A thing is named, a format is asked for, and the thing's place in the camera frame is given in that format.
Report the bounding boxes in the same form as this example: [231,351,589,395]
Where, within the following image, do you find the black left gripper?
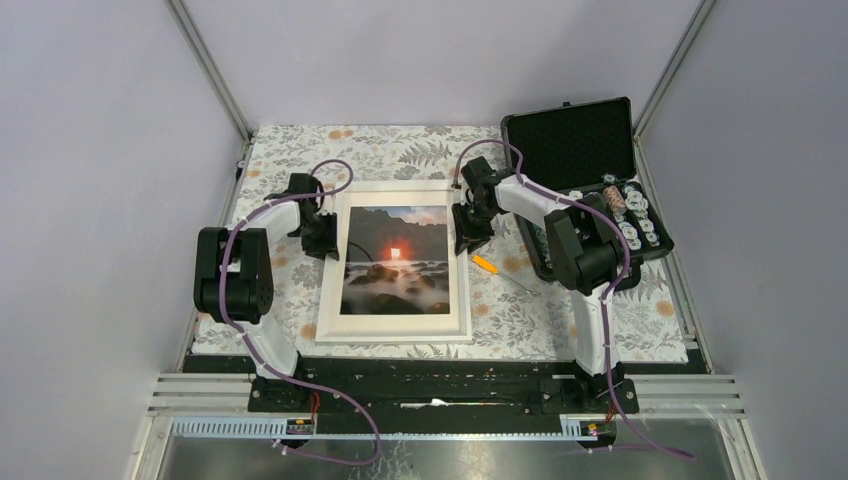
[295,209,339,260]

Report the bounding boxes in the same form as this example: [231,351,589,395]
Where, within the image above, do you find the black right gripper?
[451,200,498,255]

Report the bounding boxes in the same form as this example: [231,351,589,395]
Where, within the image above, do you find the yellow handled screwdriver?
[472,255,538,296]

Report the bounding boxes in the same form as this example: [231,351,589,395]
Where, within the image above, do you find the sunset landscape photo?
[340,205,451,316]

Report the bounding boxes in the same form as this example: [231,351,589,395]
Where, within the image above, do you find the white picture frame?
[315,180,472,344]

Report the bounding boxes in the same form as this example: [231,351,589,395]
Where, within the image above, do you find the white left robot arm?
[193,173,339,411]

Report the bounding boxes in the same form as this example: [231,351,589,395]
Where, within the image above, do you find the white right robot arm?
[452,157,631,412]

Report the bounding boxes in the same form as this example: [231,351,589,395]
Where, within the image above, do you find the black poker chip case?
[500,97,674,291]

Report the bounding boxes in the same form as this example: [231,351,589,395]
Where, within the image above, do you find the brown poker chip stack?
[602,185,628,215]

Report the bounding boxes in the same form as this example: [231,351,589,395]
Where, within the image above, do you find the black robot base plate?
[182,354,709,435]

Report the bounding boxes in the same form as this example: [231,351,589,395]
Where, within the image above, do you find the grey slotted cable duct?
[171,415,599,443]

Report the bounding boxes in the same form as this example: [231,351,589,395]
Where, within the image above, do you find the aluminium front rail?
[147,373,747,442]

